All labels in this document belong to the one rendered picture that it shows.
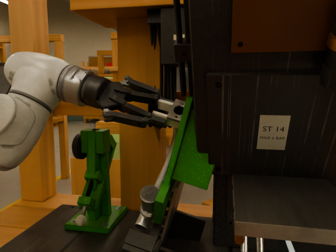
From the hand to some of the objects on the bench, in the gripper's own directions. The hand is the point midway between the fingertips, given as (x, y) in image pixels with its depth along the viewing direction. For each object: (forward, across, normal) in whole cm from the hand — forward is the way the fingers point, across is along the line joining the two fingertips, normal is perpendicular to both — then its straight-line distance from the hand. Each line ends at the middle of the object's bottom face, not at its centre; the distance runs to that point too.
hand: (170, 113), depth 66 cm
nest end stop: (+4, -30, +13) cm, 33 cm away
